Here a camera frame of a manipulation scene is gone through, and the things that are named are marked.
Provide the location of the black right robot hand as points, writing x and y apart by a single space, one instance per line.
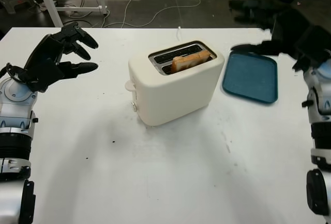
287 24

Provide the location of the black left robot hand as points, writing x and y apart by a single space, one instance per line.
46 48

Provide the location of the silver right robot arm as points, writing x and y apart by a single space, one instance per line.
320 84

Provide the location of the toast slice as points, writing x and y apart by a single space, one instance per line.
188 62

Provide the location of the cream two-slot toaster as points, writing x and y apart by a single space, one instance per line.
175 97

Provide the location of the white sneaker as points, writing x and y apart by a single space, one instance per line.
43 6

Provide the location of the grey plastic stool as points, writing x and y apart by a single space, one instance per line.
7 8

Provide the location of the blue plastic tray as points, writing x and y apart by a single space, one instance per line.
248 79

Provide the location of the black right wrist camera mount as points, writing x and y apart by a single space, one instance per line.
313 40

